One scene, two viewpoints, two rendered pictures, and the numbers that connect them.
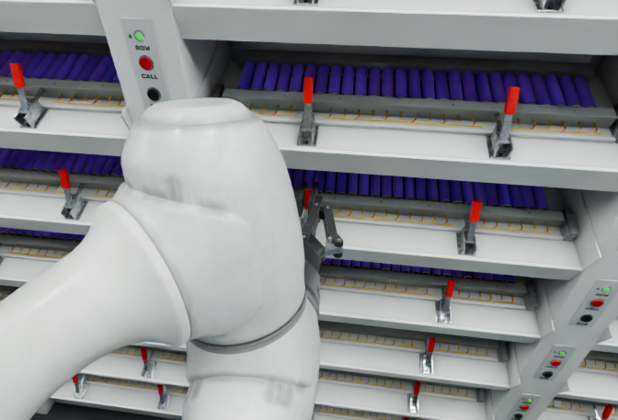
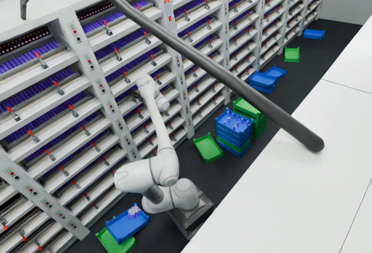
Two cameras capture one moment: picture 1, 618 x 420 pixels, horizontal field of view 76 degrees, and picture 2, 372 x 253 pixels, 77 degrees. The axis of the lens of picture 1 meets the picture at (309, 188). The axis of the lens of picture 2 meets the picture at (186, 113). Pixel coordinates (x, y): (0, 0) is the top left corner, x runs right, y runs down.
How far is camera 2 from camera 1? 134 cm
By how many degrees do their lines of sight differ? 36
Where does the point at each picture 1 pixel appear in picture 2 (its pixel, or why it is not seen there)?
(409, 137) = (141, 71)
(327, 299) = (144, 114)
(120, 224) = (147, 86)
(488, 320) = (170, 95)
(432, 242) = not seen: hidden behind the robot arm
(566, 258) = (172, 75)
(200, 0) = (106, 69)
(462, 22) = (141, 51)
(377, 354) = not seen: hidden behind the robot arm
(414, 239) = not seen: hidden behind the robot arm
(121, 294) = (152, 90)
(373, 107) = (133, 70)
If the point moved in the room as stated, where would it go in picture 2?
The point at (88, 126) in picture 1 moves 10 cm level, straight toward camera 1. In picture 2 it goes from (89, 107) to (103, 107)
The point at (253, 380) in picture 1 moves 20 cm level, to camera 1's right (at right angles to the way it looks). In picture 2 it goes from (161, 98) to (179, 81)
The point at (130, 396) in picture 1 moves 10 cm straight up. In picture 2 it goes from (112, 195) to (108, 190)
